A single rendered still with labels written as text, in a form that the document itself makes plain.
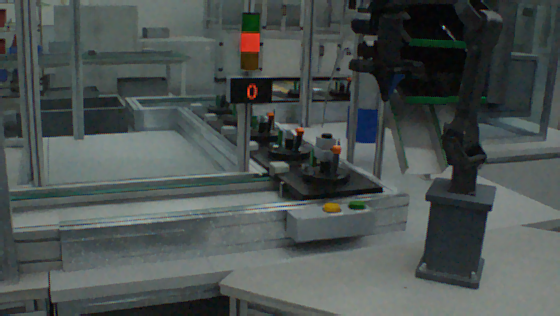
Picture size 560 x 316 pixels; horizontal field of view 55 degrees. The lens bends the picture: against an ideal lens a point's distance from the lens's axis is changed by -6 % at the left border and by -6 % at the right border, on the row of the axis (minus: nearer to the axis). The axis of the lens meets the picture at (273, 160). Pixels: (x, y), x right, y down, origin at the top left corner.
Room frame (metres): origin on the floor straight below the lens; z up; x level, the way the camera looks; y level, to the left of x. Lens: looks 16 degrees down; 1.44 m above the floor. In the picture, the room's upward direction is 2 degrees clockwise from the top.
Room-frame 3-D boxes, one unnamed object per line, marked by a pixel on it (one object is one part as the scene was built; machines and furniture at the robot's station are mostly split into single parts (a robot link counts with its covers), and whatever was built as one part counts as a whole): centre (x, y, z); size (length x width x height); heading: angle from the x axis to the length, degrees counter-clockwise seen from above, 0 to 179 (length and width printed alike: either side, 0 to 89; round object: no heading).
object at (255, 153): (1.76, -0.05, 1.01); 0.24 x 0.24 x 0.13; 22
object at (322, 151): (1.54, -0.14, 1.06); 0.08 x 0.04 x 0.07; 22
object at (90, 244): (1.28, 0.05, 0.91); 0.89 x 0.06 x 0.11; 112
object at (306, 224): (1.30, -0.15, 0.93); 0.21 x 0.07 x 0.06; 112
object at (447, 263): (1.18, -0.42, 0.96); 0.15 x 0.15 x 0.20; 66
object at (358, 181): (1.53, -0.14, 0.96); 0.24 x 0.24 x 0.02; 22
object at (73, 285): (1.94, 0.02, 0.84); 1.50 x 1.41 x 0.03; 112
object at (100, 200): (1.44, 0.14, 0.91); 0.84 x 0.28 x 0.10; 112
